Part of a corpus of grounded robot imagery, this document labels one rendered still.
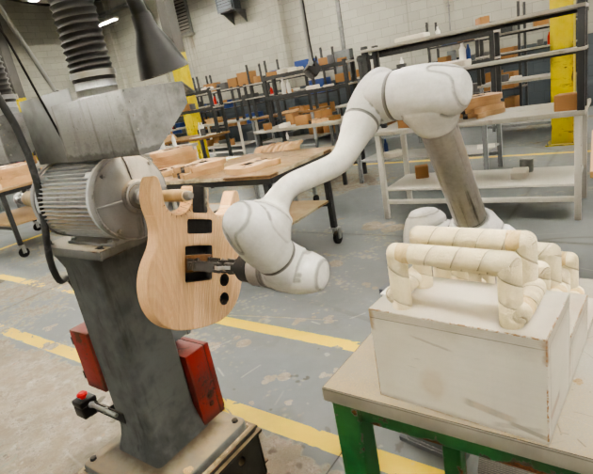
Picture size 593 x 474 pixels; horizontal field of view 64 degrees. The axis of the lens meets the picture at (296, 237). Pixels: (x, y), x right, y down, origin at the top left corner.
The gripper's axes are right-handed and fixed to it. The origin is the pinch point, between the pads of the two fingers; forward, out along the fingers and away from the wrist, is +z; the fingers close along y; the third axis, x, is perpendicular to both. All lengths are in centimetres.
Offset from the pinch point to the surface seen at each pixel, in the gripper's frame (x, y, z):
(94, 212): 13.8, -19.3, 20.4
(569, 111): 101, 335, -50
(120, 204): 16.1, -12.9, 18.3
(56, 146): 33, -21, 39
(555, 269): 4, 3, -87
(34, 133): 37, -22, 48
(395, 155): 105, 509, 176
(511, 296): 2, -22, -86
